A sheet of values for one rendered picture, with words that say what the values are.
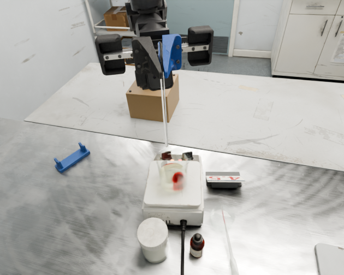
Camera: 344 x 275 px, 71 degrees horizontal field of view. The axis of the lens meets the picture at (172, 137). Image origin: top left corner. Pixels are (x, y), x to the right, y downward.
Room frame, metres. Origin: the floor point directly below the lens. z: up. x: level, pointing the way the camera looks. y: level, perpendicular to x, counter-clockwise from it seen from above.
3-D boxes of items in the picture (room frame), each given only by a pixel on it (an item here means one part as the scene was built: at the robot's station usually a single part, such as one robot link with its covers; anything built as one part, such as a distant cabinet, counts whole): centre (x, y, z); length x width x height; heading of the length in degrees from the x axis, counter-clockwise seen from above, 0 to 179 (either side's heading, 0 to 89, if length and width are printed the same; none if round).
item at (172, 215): (0.35, 0.00, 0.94); 0.22 x 0.13 x 0.08; 174
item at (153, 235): (0.22, 0.05, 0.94); 0.06 x 0.06 x 0.08
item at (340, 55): (2.21, -1.75, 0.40); 0.24 x 0.01 x 0.30; 72
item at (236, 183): (0.38, -0.13, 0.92); 0.09 x 0.06 x 0.04; 85
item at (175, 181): (0.32, 0.00, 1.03); 0.07 x 0.06 x 0.08; 80
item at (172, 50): (0.34, -0.01, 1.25); 0.07 x 0.04 x 0.06; 7
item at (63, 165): (0.49, 0.30, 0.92); 0.10 x 0.03 x 0.04; 137
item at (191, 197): (0.32, 0.00, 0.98); 0.12 x 0.12 x 0.01; 84
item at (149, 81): (0.42, 0.02, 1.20); 0.07 x 0.06 x 0.07; 100
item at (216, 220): (0.27, -0.10, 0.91); 0.06 x 0.06 x 0.02
